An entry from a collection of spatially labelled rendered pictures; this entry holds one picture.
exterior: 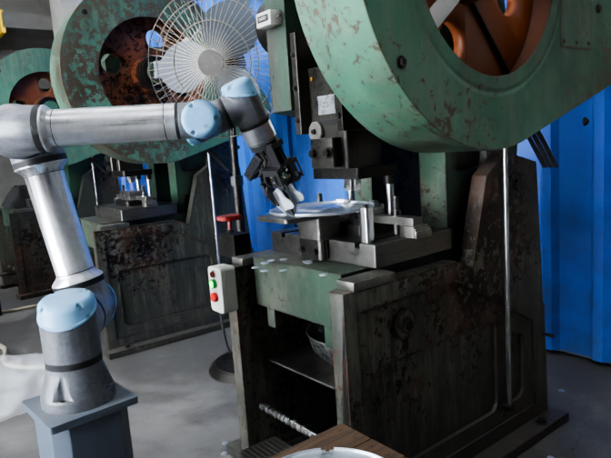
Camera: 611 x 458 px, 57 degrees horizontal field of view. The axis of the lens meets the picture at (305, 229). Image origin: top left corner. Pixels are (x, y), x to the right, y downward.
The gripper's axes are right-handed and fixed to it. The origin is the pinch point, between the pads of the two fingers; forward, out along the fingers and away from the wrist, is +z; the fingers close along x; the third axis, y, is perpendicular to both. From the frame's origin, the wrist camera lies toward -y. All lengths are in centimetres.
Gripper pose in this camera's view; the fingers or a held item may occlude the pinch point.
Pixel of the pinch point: (290, 211)
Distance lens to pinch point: 144.8
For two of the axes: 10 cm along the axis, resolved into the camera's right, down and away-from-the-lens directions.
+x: 6.6, -5.5, 5.1
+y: 6.5, 0.7, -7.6
